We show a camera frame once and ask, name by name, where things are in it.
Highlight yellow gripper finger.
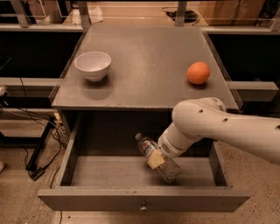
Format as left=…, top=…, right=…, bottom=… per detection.
left=147, top=150, right=165, bottom=170

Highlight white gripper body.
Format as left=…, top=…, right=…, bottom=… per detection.
left=157, top=132, right=187, bottom=158

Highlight clear plastic water bottle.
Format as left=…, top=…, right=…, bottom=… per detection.
left=135, top=133, right=181, bottom=184

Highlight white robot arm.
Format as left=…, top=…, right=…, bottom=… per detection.
left=157, top=97, right=280, bottom=165

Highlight open grey top drawer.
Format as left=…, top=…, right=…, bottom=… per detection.
left=38, top=111, right=250, bottom=212

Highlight orange fruit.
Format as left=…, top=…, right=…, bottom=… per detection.
left=186, top=61, right=210, bottom=85

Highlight grey cabinet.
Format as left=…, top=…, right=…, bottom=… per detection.
left=51, top=25, right=240, bottom=143

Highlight white ceramic bowl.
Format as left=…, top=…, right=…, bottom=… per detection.
left=74, top=52, right=112, bottom=81

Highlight black metal stand leg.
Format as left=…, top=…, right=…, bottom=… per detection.
left=25, top=117, right=55, bottom=181

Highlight black floor cables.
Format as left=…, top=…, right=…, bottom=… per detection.
left=0, top=77, right=69, bottom=224

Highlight black cable bundle on shelf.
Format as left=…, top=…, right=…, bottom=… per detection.
left=160, top=6, right=201, bottom=24

